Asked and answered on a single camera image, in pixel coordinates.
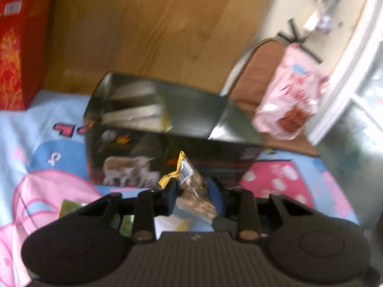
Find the white yellow snack packet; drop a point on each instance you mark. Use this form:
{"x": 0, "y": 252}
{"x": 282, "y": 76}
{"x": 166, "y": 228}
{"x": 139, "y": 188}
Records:
{"x": 172, "y": 227}

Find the black sheep print box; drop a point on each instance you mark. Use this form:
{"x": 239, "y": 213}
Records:
{"x": 134, "y": 143}

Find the long black tape strip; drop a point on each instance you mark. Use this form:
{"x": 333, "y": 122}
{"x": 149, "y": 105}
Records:
{"x": 299, "y": 40}

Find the wooden headboard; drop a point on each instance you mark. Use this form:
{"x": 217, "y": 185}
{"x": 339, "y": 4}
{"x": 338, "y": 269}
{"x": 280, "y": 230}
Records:
{"x": 134, "y": 21}

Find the green snack packet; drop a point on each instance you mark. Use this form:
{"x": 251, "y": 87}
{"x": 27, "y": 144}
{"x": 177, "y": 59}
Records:
{"x": 70, "y": 208}
{"x": 127, "y": 225}

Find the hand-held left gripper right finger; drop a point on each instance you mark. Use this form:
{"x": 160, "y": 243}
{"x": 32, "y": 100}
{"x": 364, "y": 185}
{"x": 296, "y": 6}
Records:
{"x": 216, "y": 195}

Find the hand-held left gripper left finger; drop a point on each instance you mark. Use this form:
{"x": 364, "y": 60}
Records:
{"x": 172, "y": 195}

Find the white window frame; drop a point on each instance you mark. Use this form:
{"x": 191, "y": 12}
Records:
{"x": 344, "y": 74}

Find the brown seat cushion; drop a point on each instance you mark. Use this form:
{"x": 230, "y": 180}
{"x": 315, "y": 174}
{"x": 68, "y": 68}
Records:
{"x": 254, "y": 74}

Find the pink snack bag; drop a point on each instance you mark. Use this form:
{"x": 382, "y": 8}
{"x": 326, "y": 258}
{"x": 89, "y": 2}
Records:
{"x": 291, "y": 95}

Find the red gift bag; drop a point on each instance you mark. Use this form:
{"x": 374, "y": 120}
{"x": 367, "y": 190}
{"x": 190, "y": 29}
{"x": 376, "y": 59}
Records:
{"x": 18, "y": 50}

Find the clear yellow nut packet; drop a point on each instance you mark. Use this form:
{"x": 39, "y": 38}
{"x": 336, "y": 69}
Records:
{"x": 194, "y": 191}

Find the short black tape strip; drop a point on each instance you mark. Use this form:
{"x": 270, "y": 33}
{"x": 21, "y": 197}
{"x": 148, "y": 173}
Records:
{"x": 293, "y": 28}

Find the cartoon pig printed bedsheet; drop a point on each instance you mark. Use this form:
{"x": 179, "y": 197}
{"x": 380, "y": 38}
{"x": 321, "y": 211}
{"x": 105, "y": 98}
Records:
{"x": 45, "y": 131}

